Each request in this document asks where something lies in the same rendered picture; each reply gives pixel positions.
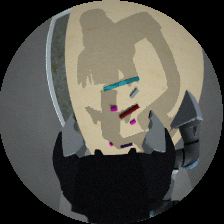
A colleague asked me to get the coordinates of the red rod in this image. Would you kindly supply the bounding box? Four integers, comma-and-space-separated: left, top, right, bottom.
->
119, 104, 140, 119

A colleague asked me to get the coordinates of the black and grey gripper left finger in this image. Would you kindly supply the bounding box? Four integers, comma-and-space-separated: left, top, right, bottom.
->
52, 113, 87, 192

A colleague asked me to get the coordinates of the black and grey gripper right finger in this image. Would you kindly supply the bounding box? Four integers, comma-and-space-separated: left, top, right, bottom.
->
142, 110, 176, 185

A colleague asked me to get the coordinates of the turquoise rod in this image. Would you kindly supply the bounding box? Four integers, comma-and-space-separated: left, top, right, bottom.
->
103, 76, 140, 92

